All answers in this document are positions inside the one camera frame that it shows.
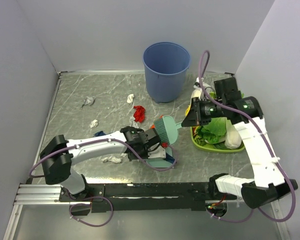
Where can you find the teal dustpan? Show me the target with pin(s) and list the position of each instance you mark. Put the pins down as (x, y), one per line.
(160, 163)

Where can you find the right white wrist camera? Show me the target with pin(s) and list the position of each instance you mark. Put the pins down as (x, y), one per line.
(207, 87)

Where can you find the orange toy carrot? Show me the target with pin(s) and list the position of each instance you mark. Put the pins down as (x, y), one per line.
(153, 126)

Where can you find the blue plastic bucket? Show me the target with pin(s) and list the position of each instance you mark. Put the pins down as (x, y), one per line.
(165, 68)

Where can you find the aluminium frame rail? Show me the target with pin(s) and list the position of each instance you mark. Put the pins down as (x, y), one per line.
(41, 194)

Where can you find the small white paper ball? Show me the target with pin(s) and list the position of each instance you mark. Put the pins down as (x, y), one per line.
(88, 101)

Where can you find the teal hand brush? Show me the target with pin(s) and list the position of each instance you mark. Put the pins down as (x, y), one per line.
(167, 129)

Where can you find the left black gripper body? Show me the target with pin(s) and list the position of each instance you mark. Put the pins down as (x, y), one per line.
(131, 156)

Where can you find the white paper scrap front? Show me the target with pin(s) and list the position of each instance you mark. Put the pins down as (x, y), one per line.
(112, 159)

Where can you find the yellow white toy corn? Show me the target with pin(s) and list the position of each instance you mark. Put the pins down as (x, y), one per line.
(196, 94)

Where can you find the green leafy toy vegetables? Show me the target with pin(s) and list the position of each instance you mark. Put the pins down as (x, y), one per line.
(210, 135)

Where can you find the grey paper scrap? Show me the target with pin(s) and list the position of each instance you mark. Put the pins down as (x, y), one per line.
(134, 124)

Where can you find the small white paper wad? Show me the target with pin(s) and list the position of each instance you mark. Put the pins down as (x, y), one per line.
(94, 123)

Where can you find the green toy cabbage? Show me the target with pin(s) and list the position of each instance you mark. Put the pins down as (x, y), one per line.
(219, 121)

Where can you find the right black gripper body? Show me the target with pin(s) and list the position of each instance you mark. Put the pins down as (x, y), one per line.
(203, 111)

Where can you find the red paper scrap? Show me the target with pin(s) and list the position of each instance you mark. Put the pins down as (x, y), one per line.
(139, 114)

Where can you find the dark blue paper scrap right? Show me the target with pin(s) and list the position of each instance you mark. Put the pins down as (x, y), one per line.
(169, 158)

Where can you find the dark blue paper scrap left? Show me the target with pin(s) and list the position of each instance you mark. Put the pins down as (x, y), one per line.
(99, 133)

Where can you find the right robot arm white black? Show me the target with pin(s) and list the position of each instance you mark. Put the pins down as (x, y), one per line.
(270, 182)

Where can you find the white paper scrap near bucket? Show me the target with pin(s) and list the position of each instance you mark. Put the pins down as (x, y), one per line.
(130, 99)

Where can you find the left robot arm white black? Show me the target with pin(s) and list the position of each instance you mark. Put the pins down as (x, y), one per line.
(60, 154)

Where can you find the dark blue paper scrap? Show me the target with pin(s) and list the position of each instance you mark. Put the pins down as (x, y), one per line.
(99, 133)
(169, 158)

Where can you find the green plastic tray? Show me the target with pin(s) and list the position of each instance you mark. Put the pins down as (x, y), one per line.
(209, 148)

